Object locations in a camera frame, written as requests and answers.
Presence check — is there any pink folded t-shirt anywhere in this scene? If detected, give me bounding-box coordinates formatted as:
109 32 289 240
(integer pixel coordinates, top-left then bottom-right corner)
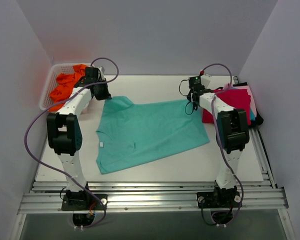
218 82 257 116

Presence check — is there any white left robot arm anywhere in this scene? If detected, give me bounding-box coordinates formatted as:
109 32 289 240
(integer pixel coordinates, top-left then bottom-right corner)
46 66 112 210

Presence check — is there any white plastic basket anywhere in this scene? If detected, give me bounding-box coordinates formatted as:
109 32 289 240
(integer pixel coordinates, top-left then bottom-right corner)
39 62 95 116

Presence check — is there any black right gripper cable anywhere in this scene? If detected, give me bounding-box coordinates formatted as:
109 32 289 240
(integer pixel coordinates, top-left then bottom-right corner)
177 79 198 116

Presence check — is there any black folded t-shirt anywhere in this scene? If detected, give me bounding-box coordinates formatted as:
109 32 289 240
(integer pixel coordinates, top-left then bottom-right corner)
216 81 265 131

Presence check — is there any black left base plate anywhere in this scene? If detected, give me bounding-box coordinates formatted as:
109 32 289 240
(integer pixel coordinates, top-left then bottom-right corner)
61 191 108 211

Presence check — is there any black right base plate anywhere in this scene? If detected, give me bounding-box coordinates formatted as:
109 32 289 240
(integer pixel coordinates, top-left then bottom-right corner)
196 191 242 209

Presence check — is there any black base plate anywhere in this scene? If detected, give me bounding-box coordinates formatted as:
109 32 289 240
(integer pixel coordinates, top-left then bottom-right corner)
61 191 108 211
196 191 242 209

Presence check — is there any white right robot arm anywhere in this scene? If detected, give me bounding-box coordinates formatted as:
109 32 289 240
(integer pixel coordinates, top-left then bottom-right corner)
186 75 250 207

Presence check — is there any teal folded t-shirt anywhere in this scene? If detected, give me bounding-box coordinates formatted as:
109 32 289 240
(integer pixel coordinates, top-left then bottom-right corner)
249 109 256 121

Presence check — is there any orange t-shirt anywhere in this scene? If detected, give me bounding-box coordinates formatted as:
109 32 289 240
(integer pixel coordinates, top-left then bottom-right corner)
49 64 87 104

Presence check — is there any magenta folded t-shirt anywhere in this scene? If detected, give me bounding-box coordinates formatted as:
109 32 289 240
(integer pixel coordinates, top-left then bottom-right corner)
199 88 251 126

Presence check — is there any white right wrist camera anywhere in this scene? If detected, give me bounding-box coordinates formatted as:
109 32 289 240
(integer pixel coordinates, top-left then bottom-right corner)
199 70 212 89

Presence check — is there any teal t-shirt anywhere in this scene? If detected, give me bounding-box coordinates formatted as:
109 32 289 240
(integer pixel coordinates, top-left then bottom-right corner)
249 109 256 121
96 96 210 175

